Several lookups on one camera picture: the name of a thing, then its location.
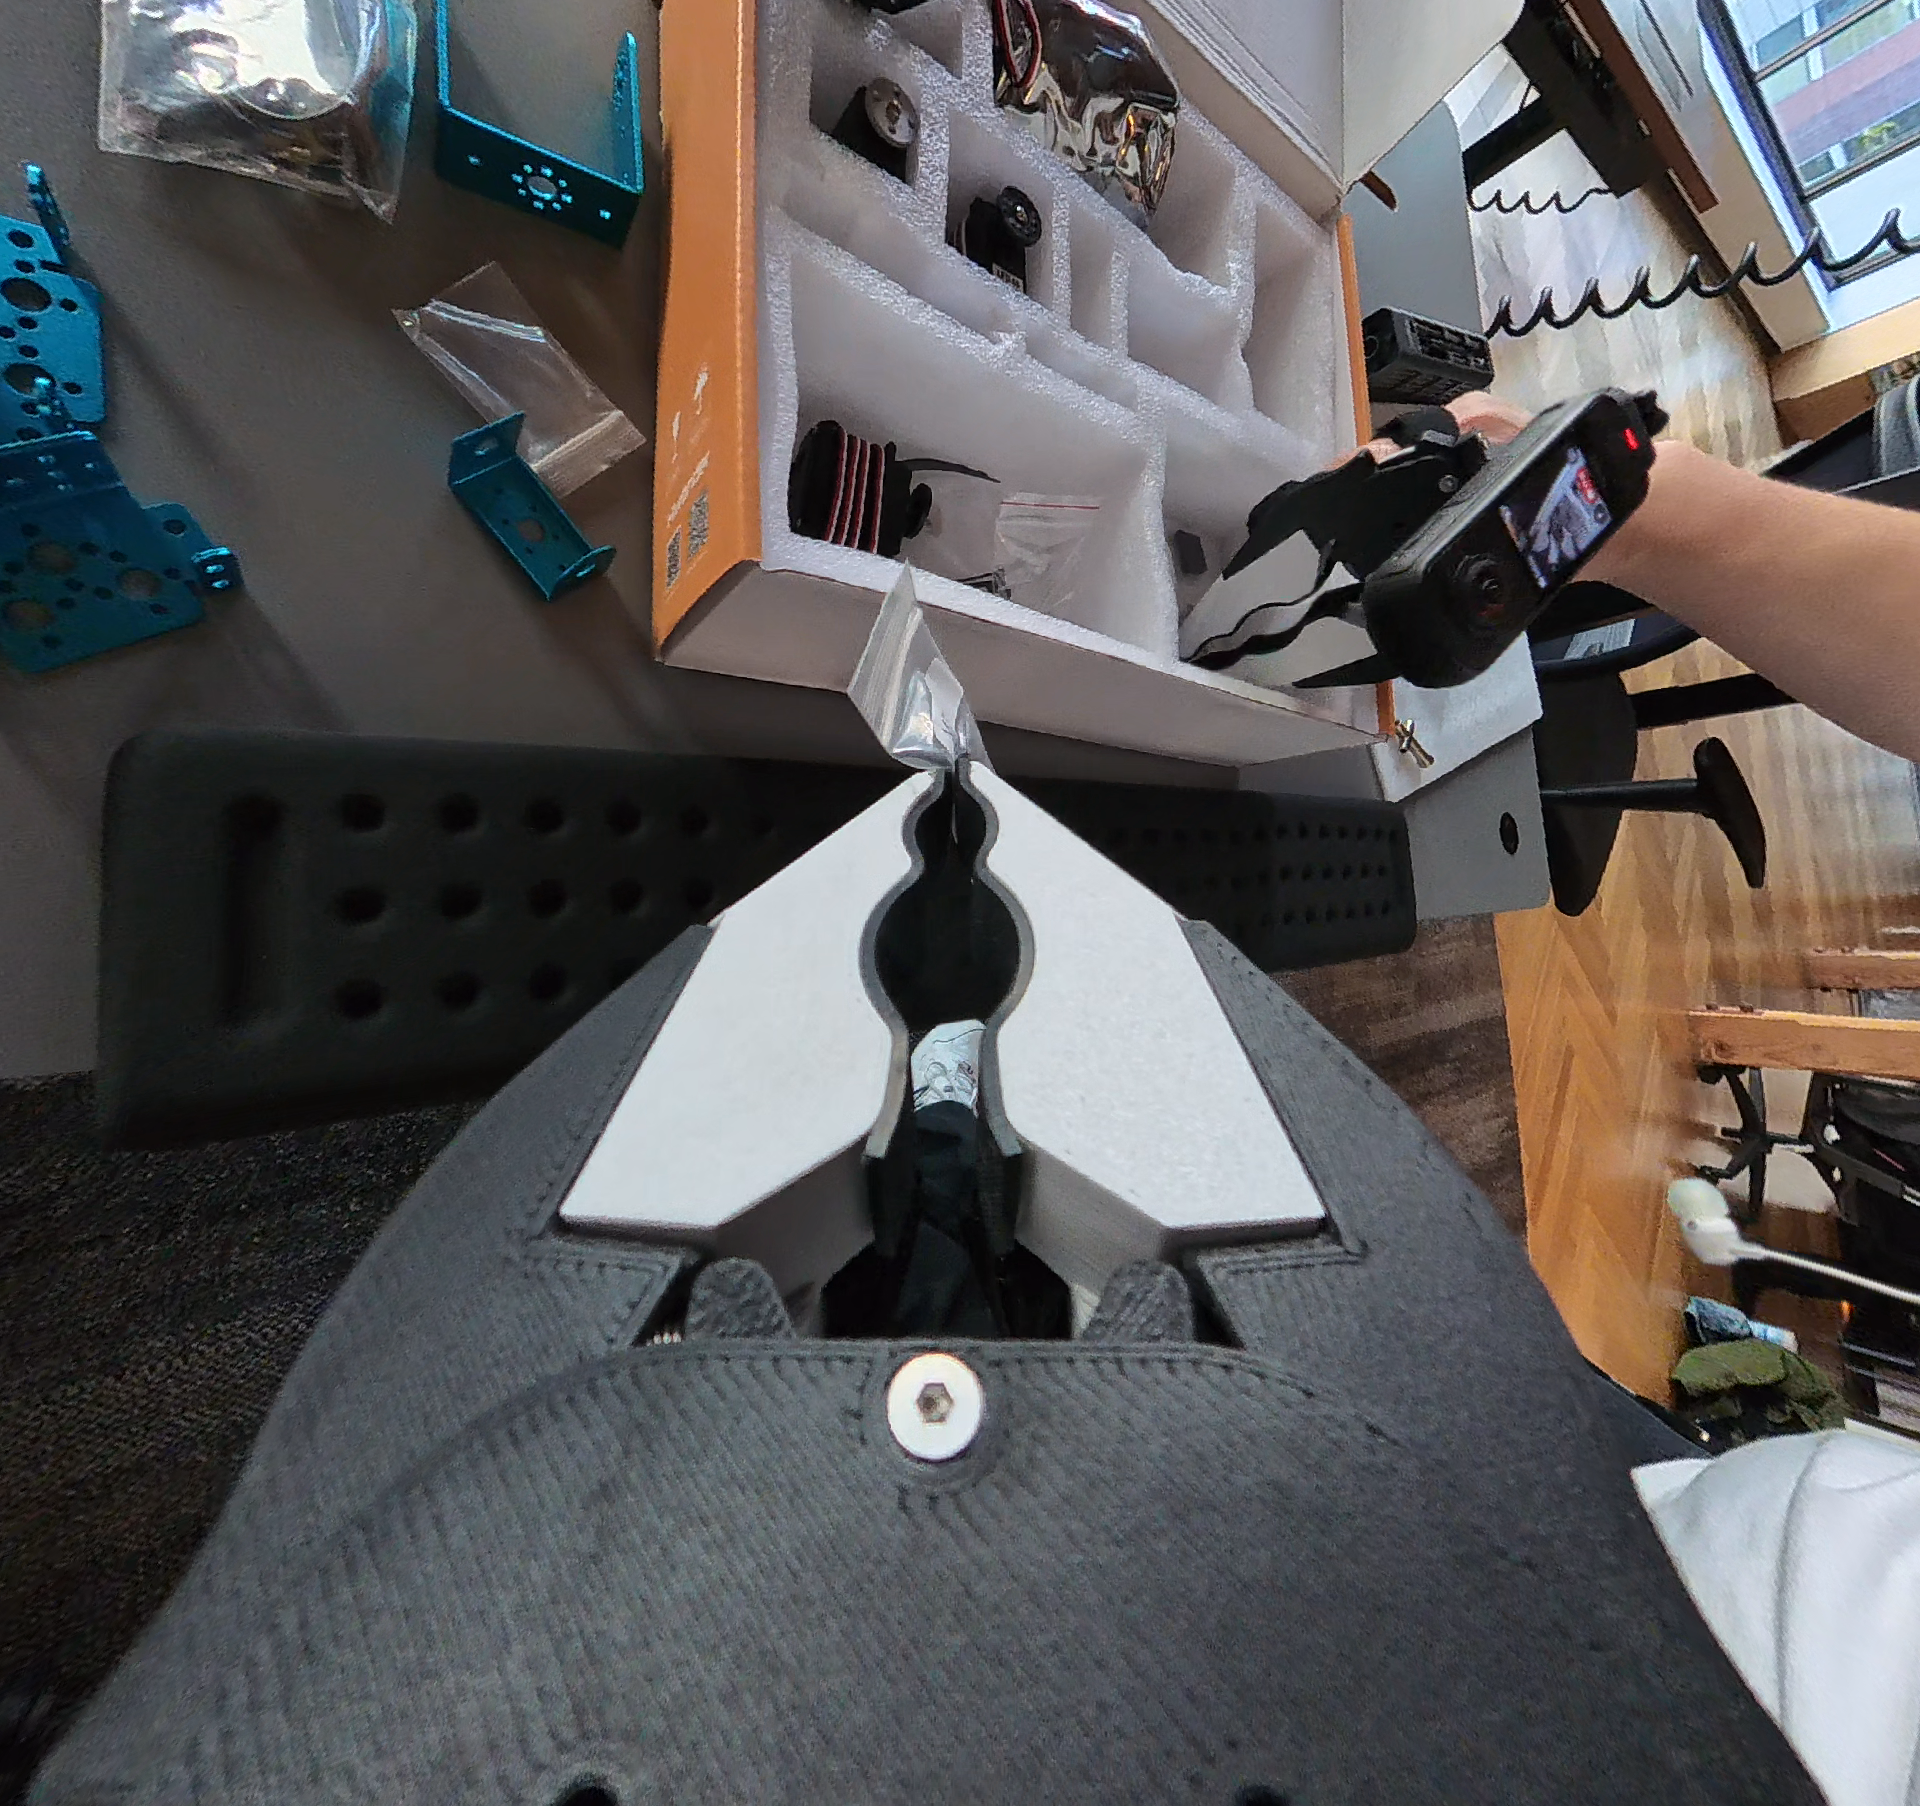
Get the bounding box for person's white shirt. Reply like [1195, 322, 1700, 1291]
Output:
[1633, 1432, 1920, 1806]

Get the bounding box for black red-striped wheel stack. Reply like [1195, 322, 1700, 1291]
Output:
[786, 416, 940, 557]

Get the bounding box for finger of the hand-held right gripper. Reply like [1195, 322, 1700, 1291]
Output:
[1179, 542, 1362, 663]
[1197, 599, 1406, 690]

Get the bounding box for person's right forearm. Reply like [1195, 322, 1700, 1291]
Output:
[1576, 441, 1920, 767]

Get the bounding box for green cloth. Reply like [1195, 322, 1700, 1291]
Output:
[1669, 1332, 1849, 1450]

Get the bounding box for shiny foil bag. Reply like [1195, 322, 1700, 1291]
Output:
[990, 0, 1184, 222]

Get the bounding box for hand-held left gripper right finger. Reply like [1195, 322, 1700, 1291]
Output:
[963, 763, 1332, 1308]

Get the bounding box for clear bag of dark parts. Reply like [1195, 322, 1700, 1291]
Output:
[844, 562, 998, 1141]

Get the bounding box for large city-view window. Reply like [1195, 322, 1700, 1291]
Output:
[1687, 0, 1920, 204]

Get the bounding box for black coiled cable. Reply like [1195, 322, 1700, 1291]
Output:
[1471, 179, 1920, 338]

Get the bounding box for black servo motor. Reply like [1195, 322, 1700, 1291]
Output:
[945, 186, 1048, 291]
[830, 81, 935, 176]

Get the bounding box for blue U bracket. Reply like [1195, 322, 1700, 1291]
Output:
[433, 0, 650, 249]

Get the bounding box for dark wood-edged desk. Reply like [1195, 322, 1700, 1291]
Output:
[1462, 0, 1839, 356]

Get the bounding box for blue perforated plate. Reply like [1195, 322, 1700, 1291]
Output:
[0, 433, 245, 676]
[0, 162, 110, 445]

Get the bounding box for person's right hand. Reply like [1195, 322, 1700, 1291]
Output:
[1321, 394, 1536, 477]

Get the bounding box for grey desk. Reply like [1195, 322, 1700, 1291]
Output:
[0, 0, 1554, 1089]

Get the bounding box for black perforated tool tray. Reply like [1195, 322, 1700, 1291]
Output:
[102, 730, 1420, 1149]

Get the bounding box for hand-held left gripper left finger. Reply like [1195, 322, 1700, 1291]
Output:
[557, 771, 953, 1300]

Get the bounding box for clear bag of metal parts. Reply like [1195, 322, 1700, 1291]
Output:
[99, 0, 439, 222]

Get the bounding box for empty red-zip clear bag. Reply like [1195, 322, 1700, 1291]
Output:
[394, 259, 650, 497]

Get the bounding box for orange cardboard kit box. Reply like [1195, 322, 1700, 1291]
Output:
[651, 0, 1536, 767]

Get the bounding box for small red-zip bag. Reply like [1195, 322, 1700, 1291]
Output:
[918, 486, 1121, 606]

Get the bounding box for red servo wires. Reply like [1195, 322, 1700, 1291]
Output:
[968, 0, 1048, 116]

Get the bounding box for small blue bracket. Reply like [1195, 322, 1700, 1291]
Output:
[445, 412, 619, 601]

